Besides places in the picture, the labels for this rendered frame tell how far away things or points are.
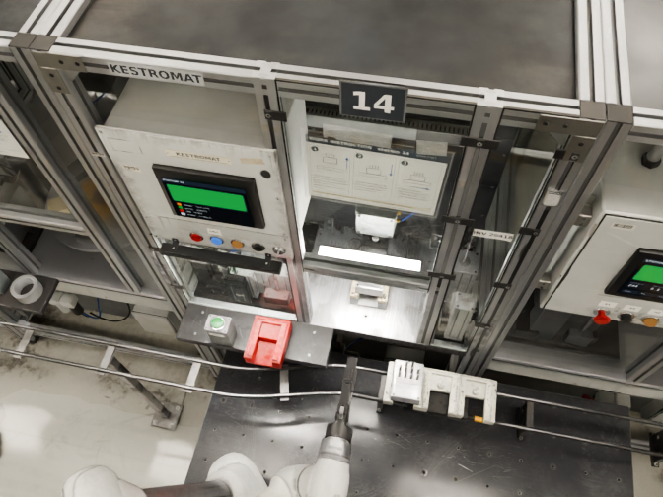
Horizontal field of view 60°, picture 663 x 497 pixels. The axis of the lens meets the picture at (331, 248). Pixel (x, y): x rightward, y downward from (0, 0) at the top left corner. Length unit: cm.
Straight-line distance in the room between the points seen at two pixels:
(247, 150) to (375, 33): 36
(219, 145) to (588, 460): 165
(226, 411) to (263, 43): 141
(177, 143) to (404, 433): 132
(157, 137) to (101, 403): 200
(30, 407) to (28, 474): 32
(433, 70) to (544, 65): 21
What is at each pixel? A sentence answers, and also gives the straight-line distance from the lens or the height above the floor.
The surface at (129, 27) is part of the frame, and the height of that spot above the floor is 201.
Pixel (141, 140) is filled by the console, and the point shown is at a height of 181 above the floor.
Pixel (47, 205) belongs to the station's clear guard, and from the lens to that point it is 191.
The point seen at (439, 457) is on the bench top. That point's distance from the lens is 215.
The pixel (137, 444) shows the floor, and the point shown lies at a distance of 301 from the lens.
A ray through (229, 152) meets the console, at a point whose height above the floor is 181.
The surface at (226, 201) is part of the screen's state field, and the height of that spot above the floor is 165.
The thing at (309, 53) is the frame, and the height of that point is 201.
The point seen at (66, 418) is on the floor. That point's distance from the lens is 317.
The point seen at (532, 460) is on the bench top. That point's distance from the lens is 222.
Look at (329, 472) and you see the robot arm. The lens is 162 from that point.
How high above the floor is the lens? 277
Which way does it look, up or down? 59 degrees down
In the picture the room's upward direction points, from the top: 3 degrees counter-clockwise
